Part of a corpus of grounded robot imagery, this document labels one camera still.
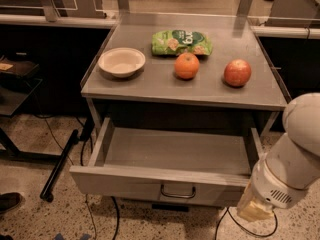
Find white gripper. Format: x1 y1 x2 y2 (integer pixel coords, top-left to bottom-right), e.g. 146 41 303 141
237 160 307 222

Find grey top drawer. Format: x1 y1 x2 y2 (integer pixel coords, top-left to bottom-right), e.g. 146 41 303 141
70 118 263 207

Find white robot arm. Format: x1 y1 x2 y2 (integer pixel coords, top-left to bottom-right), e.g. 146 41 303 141
237 93 320 222

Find grey drawer cabinet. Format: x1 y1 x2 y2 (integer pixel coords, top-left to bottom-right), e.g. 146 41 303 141
79 12 289 142

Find red apple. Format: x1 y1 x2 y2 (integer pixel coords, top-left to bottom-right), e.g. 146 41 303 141
223 59 252 87

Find orange fruit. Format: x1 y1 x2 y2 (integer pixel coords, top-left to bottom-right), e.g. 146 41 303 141
174 53 200 80

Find green chip bag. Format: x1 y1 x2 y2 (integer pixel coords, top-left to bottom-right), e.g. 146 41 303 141
151 30 212 56

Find white bowl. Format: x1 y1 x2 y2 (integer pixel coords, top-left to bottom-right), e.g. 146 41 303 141
98 48 146 78

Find black metal stand leg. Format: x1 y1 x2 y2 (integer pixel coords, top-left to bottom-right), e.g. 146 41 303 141
40 130 78 203

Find dark shoe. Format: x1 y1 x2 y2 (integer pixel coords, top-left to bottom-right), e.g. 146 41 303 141
0 192 23 213

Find dark side table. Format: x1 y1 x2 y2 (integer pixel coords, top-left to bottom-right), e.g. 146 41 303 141
0 55 58 163

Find black floor cable loop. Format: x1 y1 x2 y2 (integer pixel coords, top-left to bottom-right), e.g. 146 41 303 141
213 206 279 240

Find black cable left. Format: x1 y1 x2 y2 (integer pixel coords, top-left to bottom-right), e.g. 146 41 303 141
75 117 121 240

